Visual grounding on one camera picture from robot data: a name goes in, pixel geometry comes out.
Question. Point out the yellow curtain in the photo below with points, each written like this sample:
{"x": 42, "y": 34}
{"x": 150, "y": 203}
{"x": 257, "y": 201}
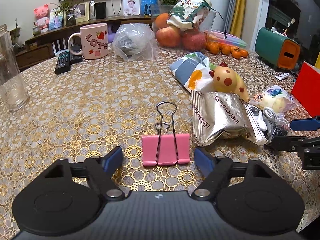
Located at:
{"x": 238, "y": 18}

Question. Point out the tangerine four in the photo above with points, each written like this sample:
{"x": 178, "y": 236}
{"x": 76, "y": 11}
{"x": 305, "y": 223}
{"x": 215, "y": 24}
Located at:
{"x": 244, "y": 53}

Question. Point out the red cardboard box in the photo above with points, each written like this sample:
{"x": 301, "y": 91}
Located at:
{"x": 307, "y": 89}

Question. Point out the baby photo frame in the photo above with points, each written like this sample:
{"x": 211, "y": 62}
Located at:
{"x": 131, "y": 7}

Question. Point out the pink strawberry mug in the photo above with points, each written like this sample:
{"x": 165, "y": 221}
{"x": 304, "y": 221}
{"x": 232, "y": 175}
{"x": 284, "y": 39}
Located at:
{"x": 94, "y": 41}

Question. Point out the tangerine three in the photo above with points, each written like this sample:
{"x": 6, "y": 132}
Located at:
{"x": 236, "y": 54}

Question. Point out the small white paper packet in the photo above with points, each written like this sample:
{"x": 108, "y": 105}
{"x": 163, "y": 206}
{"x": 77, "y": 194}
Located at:
{"x": 282, "y": 76}

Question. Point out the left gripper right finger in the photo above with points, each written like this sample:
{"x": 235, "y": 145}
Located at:
{"x": 215, "y": 172}

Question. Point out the red apple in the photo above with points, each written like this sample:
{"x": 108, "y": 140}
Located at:
{"x": 193, "y": 40}
{"x": 169, "y": 37}

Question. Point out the wooden picture frame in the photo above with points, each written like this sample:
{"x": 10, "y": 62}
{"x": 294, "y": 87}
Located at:
{"x": 81, "y": 12}

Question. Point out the orange fruit in bowl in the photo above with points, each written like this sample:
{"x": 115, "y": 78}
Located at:
{"x": 161, "y": 21}

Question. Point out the small potted grass plant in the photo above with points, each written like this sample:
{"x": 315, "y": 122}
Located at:
{"x": 66, "y": 7}

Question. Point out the small black items bag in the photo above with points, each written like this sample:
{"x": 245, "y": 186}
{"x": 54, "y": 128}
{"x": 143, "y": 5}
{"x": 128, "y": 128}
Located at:
{"x": 275, "y": 129}

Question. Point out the pink pig plush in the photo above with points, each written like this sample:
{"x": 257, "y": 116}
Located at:
{"x": 41, "y": 15}

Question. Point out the black speaker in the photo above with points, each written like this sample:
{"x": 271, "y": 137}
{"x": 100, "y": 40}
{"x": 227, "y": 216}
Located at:
{"x": 100, "y": 10}

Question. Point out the red apple left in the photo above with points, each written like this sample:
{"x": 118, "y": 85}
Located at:
{"x": 169, "y": 37}

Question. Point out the blue box on cabinet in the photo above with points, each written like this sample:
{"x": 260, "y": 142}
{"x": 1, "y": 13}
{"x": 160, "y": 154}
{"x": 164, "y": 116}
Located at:
{"x": 145, "y": 6}

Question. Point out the yellow spotted toy figure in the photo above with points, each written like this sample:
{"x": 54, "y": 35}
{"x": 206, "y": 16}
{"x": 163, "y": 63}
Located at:
{"x": 226, "y": 80}

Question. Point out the tissue paper pack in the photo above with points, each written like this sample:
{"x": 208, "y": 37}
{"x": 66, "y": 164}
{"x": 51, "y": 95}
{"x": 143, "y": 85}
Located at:
{"x": 192, "y": 72}

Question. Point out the tangerine one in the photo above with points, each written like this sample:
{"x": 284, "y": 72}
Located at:
{"x": 214, "y": 48}

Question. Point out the silver foil snack bag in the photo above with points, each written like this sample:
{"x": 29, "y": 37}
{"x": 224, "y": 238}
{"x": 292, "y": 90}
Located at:
{"x": 218, "y": 115}

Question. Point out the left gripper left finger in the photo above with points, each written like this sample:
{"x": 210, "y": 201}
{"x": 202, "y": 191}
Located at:
{"x": 99, "y": 174}

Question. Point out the clear glass jar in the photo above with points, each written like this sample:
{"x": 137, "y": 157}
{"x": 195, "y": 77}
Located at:
{"x": 13, "y": 89}

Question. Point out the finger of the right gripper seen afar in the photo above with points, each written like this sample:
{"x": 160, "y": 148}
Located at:
{"x": 309, "y": 124}

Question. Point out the clear fruit bowl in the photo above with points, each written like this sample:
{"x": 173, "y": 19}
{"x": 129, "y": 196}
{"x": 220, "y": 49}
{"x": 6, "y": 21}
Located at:
{"x": 207, "y": 24}

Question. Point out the black remote control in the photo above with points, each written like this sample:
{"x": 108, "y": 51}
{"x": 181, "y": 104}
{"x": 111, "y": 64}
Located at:
{"x": 63, "y": 63}

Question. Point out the bread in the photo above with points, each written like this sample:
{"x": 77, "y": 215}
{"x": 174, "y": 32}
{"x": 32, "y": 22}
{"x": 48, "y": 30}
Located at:
{"x": 276, "y": 98}

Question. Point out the pastel folder stack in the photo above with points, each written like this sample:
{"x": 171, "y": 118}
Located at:
{"x": 222, "y": 38}

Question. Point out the tangerine two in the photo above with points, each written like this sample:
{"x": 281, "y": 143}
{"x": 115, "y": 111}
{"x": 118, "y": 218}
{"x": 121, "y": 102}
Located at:
{"x": 226, "y": 49}

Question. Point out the green white cloth bag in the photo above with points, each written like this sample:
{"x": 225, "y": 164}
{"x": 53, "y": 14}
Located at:
{"x": 189, "y": 14}

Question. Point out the clear zip plastic bag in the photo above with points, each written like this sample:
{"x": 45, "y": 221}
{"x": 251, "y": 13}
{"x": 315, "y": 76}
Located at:
{"x": 134, "y": 41}

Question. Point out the pink binder clip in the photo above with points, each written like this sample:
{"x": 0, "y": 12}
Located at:
{"x": 166, "y": 147}

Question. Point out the green orange tissue box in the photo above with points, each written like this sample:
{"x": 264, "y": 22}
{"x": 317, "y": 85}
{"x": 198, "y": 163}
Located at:
{"x": 280, "y": 51}

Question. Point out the red apple front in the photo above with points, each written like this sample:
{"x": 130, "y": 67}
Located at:
{"x": 193, "y": 40}

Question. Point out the white cable charger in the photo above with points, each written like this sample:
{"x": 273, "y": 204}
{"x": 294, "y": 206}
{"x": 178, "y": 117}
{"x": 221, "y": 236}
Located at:
{"x": 267, "y": 114}

